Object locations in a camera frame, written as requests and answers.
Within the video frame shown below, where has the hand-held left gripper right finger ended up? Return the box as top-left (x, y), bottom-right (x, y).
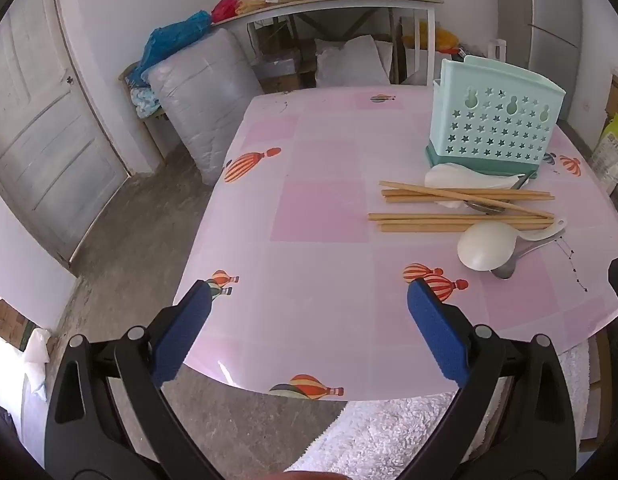
top-left (389, 277), bottom-right (582, 480)

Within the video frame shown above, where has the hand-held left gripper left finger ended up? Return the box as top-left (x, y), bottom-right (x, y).
top-left (43, 279), bottom-right (225, 480)

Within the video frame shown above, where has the metal spoon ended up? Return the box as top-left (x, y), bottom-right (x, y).
top-left (490, 232), bottom-right (564, 281)
top-left (464, 172), bottom-right (537, 215)

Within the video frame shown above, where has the white plastic spoon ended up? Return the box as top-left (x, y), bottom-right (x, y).
top-left (423, 162), bottom-right (526, 207)
top-left (456, 217), bottom-right (567, 272)

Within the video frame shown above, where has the pile of wooden chopsticks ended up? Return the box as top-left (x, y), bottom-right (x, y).
top-left (367, 180), bottom-right (557, 234)

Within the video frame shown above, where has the mint green utensil holder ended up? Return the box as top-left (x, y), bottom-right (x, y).
top-left (425, 55), bottom-right (566, 181)

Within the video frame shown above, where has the white fluffy cloth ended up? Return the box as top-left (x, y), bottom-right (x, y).
top-left (288, 340), bottom-right (590, 480)

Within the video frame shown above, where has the wooden chair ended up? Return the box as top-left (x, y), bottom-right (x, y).
top-left (586, 330), bottom-right (614, 443)

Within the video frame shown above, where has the white and yellow rice bag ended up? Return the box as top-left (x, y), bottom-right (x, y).
top-left (589, 112), bottom-right (618, 197)

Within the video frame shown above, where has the white plastic bag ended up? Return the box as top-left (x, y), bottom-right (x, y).
top-left (20, 327), bottom-right (53, 402)

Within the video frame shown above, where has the flattened cardboard box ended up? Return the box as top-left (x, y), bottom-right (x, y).
top-left (0, 299), bottom-right (31, 352)

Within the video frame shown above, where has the bagged white duvet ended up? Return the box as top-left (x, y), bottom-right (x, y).
top-left (142, 27), bottom-right (265, 187)

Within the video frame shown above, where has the floral cloth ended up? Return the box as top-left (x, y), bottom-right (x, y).
top-left (129, 85), bottom-right (163, 119)

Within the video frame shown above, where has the white panel door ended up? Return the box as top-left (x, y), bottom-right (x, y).
top-left (0, 0), bottom-right (131, 267)

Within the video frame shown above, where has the silver refrigerator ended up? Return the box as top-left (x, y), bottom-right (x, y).
top-left (526, 0), bottom-right (586, 107)

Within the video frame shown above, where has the cardboard box with grey lid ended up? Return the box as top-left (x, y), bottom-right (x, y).
top-left (253, 52), bottom-right (304, 93)

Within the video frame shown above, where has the white sack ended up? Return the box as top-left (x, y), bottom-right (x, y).
top-left (314, 35), bottom-right (396, 89)

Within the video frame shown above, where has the blue plastic bag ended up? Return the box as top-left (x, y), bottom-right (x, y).
top-left (126, 10), bottom-right (213, 87)

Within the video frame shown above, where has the yellow plastic bag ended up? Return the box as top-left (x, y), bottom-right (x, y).
top-left (403, 21), bottom-right (461, 54)

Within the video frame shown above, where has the red plastic bag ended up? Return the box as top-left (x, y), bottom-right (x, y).
top-left (210, 0), bottom-right (241, 24)

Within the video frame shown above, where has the white desk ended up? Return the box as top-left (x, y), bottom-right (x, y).
top-left (209, 0), bottom-right (446, 87)

